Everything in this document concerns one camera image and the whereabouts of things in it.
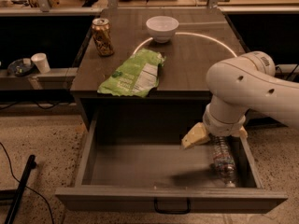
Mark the clear plastic water bottle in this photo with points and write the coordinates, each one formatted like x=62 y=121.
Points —
x=224 y=162

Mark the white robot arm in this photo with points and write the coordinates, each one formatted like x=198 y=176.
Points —
x=238 y=85

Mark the grey open top drawer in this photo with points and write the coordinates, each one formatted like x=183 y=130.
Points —
x=133 y=155

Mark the dark wooden counter cabinet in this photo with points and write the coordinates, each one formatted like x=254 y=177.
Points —
x=203 y=38

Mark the green chip bag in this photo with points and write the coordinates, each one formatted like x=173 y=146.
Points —
x=137 y=76

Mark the white ceramic bowl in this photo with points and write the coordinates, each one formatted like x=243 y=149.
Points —
x=162 y=28

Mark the gold soda can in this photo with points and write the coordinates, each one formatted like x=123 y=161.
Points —
x=101 y=36

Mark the grey side shelf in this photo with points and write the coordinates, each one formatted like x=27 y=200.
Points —
x=55 y=79

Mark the white paper cup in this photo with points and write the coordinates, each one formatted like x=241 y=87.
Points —
x=41 y=62

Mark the dark round dish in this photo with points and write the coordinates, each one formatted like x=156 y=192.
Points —
x=21 y=67

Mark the black stand leg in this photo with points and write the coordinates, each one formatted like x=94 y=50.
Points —
x=12 y=197

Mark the black drawer handle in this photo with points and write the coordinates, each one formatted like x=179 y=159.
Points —
x=172 y=207

